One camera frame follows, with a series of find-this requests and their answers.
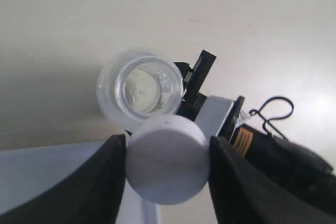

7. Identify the white rectangular plastic tray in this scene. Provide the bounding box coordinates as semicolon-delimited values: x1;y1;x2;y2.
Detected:
1;135;161;223

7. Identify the white bottle cap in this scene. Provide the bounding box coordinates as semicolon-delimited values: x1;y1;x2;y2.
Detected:
125;115;210;205

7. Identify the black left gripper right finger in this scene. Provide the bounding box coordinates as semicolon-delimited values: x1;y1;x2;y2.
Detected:
208;136;335;223

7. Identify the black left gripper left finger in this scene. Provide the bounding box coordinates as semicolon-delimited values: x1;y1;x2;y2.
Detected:
1;135;126;223

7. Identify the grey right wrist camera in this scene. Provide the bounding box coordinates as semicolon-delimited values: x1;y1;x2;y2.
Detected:
194;95;235;145

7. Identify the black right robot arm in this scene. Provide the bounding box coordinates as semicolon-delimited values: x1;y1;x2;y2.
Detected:
217;96;335;215

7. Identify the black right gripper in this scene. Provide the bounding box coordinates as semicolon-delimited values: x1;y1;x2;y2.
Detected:
173;49;246;137

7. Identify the clear plastic drink bottle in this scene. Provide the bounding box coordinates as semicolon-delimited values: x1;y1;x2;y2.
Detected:
97;49;184;132

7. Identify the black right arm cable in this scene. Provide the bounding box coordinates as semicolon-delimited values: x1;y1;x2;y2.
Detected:
248;95;295;141

